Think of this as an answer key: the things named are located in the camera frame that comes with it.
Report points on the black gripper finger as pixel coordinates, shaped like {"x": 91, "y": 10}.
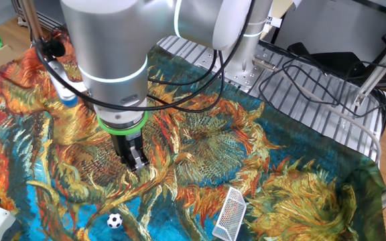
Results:
{"x": 141, "y": 159}
{"x": 128, "y": 162}

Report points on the grey control cabinet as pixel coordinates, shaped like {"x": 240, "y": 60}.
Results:
{"x": 330, "y": 23}

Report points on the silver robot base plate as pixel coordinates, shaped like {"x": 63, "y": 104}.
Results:
{"x": 246, "y": 73}

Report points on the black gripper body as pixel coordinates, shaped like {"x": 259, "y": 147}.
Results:
{"x": 123, "y": 145}

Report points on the sunflower painting tablecloth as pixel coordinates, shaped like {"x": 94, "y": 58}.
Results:
{"x": 213, "y": 150}

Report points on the small black white soccer ball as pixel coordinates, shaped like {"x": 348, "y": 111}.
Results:
{"x": 114, "y": 220}

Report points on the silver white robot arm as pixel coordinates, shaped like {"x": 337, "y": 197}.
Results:
{"x": 129, "y": 43}

